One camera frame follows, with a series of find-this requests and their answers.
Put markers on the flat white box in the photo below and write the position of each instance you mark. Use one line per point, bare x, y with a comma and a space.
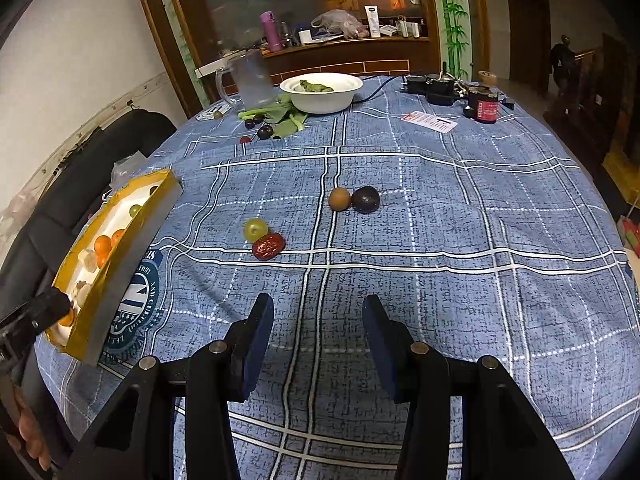
390, 30

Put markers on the green vegetables in bowl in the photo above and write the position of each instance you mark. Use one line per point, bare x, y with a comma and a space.
312, 86

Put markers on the red date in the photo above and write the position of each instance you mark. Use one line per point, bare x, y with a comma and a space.
268, 247

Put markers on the green bamboo wall panel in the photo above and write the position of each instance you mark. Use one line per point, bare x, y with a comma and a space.
452, 25

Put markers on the dark statue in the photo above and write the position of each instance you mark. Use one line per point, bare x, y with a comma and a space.
562, 62

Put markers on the black electric device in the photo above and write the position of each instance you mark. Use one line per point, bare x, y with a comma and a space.
440, 87

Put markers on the brown kiwi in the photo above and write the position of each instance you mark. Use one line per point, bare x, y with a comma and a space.
339, 198

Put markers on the crumpled clear plastic bag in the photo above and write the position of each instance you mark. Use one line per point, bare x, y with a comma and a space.
125, 170

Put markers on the white paper card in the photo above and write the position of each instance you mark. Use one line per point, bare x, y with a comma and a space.
432, 121

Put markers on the black chair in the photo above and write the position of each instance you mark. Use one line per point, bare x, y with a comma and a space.
75, 185

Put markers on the white bowl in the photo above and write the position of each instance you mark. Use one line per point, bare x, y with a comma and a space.
320, 97

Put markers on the brown wooden door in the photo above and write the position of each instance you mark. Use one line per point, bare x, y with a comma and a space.
527, 35

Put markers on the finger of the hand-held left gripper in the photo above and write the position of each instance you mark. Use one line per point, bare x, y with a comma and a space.
35, 312

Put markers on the golden cardboard box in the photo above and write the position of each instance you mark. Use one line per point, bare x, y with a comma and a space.
125, 245

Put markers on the upright white box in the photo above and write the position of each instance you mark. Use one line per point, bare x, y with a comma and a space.
410, 29

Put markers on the wooden stair railing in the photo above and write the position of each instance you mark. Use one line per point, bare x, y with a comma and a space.
595, 75

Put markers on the wooden counter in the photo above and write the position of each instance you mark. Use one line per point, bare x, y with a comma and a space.
340, 57

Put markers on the colourful broom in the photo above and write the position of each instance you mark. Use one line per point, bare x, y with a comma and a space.
631, 235

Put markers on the clear glass mug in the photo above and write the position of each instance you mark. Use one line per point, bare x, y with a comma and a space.
247, 85

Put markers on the brown tape roll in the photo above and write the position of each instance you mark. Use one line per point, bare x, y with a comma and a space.
486, 78

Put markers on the pink thermos bottle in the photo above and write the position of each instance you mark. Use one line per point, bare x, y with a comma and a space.
271, 30

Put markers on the white cup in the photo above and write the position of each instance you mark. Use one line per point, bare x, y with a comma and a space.
305, 36

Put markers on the small white fibrous chunk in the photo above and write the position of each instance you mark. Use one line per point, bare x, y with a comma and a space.
89, 260

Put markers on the green leafy vegetables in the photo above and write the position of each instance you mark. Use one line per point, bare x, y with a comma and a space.
282, 120

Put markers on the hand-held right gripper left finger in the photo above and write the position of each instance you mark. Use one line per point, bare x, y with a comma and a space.
255, 340

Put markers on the person's left hand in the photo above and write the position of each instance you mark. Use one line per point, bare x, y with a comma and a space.
30, 435

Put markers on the red and black battery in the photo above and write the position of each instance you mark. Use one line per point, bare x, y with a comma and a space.
484, 105

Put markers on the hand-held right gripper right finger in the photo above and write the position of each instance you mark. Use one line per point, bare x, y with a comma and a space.
382, 345

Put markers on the small black adapter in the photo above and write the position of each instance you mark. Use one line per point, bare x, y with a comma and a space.
507, 102

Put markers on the black power box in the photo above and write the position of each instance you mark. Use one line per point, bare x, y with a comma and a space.
415, 84

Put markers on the green grape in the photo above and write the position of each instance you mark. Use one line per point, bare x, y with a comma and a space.
255, 229
135, 209

